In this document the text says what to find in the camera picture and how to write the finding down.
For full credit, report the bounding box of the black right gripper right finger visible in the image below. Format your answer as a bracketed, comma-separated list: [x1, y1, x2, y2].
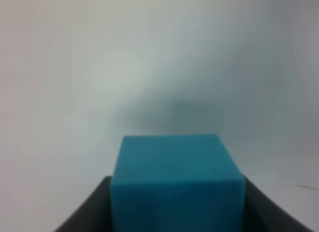
[243, 177, 312, 232]

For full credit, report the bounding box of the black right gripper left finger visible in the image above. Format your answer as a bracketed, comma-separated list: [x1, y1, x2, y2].
[56, 176, 113, 232]

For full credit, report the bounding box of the blue block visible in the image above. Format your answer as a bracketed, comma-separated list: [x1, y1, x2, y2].
[110, 135, 245, 232]

